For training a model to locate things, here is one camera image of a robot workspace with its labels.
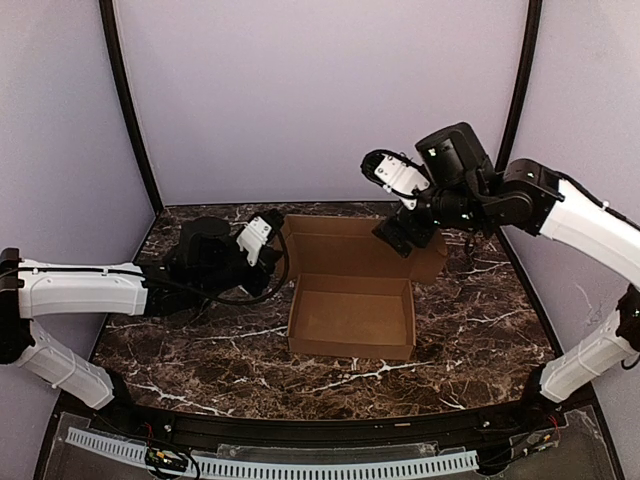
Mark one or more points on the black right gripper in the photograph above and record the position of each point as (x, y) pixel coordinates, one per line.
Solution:
(409, 226)

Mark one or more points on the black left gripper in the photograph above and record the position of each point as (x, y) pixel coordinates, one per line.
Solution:
(261, 273)

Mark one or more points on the brown cardboard box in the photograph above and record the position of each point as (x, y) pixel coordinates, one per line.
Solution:
(353, 293)

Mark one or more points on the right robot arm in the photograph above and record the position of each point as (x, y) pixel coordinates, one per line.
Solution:
(455, 186)

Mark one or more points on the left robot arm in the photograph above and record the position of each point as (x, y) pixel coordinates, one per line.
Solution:
(208, 260)

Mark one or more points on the small green circuit board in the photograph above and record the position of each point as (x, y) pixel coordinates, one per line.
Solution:
(165, 459)

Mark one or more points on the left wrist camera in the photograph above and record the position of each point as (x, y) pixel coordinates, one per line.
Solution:
(257, 233)

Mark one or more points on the right black frame post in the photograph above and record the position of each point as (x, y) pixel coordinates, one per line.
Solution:
(521, 83)

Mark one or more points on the black frame post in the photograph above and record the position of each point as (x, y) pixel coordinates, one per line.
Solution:
(521, 83)
(126, 102)

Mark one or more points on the white slotted cable duct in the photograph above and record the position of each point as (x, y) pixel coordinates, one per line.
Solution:
(413, 461)

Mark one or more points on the black front rail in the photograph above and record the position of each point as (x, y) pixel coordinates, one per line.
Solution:
(315, 406)

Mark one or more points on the left black frame post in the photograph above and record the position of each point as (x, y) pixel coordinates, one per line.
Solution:
(126, 102)

